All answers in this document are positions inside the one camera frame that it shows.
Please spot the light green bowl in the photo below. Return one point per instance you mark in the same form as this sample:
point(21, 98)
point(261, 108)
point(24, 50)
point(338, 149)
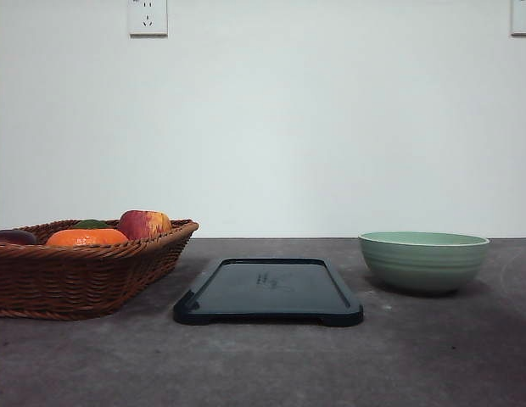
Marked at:
point(422, 261)

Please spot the brown wicker basket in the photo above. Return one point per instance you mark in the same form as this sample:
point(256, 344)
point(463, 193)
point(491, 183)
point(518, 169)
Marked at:
point(77, 282)

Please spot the dark green rectangular tray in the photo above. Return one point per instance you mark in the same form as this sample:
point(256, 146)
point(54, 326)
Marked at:
point(268, 290)

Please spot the red yellow apple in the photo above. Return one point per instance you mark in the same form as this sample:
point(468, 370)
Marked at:
point(140, 224)

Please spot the green fruit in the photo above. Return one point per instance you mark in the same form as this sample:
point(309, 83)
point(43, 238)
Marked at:
point(91, 224)

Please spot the orange fruit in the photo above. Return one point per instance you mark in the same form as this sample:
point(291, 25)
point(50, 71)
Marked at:
point(85, 237)

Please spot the dark purple fruit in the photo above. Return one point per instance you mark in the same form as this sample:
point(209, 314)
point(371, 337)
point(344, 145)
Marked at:
point(17, 236)

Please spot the white wall socket left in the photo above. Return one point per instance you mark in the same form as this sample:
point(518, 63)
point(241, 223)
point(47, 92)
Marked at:
point(147, 19)

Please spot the white wall socket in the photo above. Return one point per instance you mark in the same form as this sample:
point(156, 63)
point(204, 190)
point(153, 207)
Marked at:
point(147, 19)
point(518, 8)

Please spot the white wall socket right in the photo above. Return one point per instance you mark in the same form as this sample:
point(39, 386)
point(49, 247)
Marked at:
point(518, 8)

